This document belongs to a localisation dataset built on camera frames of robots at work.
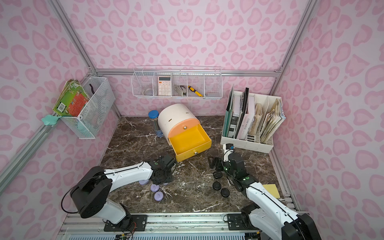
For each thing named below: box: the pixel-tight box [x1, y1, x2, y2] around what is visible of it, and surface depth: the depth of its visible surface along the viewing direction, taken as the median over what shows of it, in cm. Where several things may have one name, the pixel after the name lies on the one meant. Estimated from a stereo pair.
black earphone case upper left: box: [213, 171, 223, 179], surface depth 90 cm
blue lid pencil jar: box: [148, 110, 164, 138], surface depth 97 cm
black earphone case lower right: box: [221, 188, 230, 198], surface depth 83 cm
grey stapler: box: [174, 84, 183, 97], surface depth 102 cm
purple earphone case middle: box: [150, 183, 160, 192], surface depth 85 cm
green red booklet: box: [52, 78, 91, 117], surface depth 73 cm
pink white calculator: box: [158, 76, 172, 96], surface depth 97 cm
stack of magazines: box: [260, 98, 286, 144], surface depth 90 cm
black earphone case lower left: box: [212, 181, 222, 191], surface depth 86 cm
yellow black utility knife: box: [188, 85, 204, 97], surface depth 100 cm
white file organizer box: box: [220, 90, 282, 154], surface depth 96 cm
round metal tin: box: [142, 88, 153, 96], surface depth 97 cm
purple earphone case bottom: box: [154, 191, 164, 202], surface depth 82 cm
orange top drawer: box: [168, 118, 200, 140], surface depth 86 cm
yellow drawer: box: [168, 124, 212, 163], surface depth 90 cm
